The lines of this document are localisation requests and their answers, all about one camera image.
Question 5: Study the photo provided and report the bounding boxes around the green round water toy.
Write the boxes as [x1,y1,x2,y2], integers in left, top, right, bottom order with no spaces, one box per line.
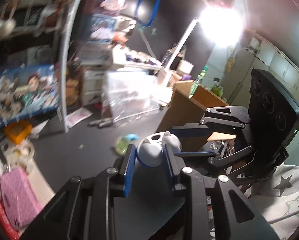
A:
[114,136,130,156]

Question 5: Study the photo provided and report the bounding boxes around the blue crumpled wrapper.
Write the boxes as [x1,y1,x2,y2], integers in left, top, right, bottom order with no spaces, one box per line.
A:
[125,133,139,141]

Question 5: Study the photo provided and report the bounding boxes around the brown cardboard box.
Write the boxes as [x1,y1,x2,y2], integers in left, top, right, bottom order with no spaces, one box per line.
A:
[155,80,238,153]

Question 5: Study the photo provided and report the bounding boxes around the dark battery left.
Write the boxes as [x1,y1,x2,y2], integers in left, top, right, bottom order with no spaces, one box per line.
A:
[88,119,104,126]

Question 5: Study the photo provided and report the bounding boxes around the green glass bottle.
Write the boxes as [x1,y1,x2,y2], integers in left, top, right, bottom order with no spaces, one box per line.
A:
[189,65,209,98]

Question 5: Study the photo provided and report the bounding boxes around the clear plastic zip bag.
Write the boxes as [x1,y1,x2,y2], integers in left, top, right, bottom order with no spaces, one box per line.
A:
[101,70,166,120]

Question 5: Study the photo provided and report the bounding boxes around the white cylindrical humidifier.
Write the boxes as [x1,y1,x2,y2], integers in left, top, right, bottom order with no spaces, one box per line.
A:
[176,60,193,75]

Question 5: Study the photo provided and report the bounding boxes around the beige wardrobe cabinets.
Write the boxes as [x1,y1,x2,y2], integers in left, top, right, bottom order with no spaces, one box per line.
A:
[220,33,299,107]

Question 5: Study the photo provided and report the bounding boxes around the pink white paper packet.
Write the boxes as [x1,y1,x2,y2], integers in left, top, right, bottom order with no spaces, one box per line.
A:
[66,107,93,128]

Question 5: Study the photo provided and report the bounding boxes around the white mini drawer unit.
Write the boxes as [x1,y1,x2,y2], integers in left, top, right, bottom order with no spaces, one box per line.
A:
[80,67,105,106]

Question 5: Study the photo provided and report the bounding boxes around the grey star pattern clothing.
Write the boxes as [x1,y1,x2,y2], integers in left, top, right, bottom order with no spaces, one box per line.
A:
[249,164,299,239]

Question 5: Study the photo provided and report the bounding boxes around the white shelf tray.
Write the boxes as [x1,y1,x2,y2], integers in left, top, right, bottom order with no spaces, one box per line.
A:
[109,53,162,70]

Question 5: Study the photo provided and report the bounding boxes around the white desk lamp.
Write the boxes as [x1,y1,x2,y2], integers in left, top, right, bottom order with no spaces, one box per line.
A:
[161,5,245,87]

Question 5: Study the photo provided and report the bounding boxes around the orange anime art card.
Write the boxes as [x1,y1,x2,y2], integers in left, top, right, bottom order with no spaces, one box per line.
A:
[66,60,81,107]

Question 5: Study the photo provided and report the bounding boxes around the white tape roll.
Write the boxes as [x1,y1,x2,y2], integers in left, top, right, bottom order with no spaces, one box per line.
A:
[12,140,35,162]

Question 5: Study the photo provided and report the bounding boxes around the orange small box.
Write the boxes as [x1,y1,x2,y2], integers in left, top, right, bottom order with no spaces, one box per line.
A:
[4,120,32,145]

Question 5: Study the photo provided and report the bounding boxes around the pink leopard tissue box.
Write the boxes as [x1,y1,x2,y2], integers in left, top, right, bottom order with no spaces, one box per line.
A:
[0,167,42,230]

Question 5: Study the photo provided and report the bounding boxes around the anime poster in rack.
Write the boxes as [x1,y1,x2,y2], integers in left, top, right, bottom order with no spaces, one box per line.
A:
[0,64,59,128]

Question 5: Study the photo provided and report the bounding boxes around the blue cinnamoroll storage box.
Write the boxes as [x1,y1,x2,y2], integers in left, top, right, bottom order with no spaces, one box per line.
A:
[87,14,117,44]

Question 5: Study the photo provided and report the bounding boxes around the white metal pole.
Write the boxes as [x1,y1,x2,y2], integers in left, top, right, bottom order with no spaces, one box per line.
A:
[59,0,81,133]

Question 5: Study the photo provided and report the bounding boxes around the black camera box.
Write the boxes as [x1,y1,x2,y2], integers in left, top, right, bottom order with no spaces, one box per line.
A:
[248,68,299,165]

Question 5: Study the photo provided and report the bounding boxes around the white power cable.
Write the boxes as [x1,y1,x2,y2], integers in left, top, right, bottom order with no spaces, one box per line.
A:
[138,29,163,63]

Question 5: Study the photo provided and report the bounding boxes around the white electric cable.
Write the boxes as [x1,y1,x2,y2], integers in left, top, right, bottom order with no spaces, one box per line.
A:
[266,204,299,225]

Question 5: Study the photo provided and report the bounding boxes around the blue lanyard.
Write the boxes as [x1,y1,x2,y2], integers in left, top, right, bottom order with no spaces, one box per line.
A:
[134,0,168,28]

